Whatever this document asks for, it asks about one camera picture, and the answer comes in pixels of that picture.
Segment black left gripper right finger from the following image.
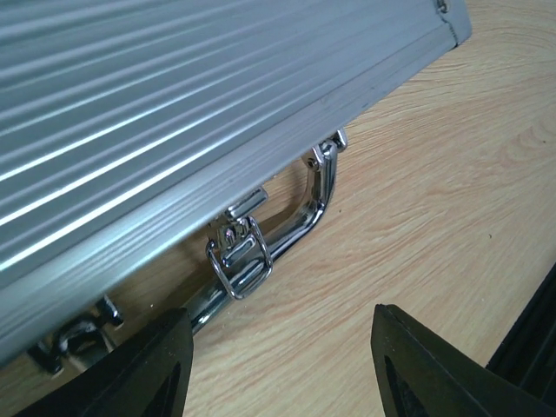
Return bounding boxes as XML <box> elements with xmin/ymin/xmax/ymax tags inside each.
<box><xmin>371</xmin><ymin>304</ymin><xmax>555</xmax><ymax>416</ymax></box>

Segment aluminium poker case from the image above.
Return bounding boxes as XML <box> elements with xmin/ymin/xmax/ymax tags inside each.
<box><xmin>1</xmin><ymin>1</ymin><xmax>472</xmax><ymax>374</ymax></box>

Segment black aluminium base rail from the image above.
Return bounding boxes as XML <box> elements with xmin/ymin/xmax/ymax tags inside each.
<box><xmin>486</xmin><ymin>268</ymin><xmax>556</xmax><ymax>407</ymax></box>

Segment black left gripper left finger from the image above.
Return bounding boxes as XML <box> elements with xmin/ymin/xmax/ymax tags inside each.
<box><xmin>17</xmin><ymin>308</ymin><xmax>194</xmax><ymax>416</ymax></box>

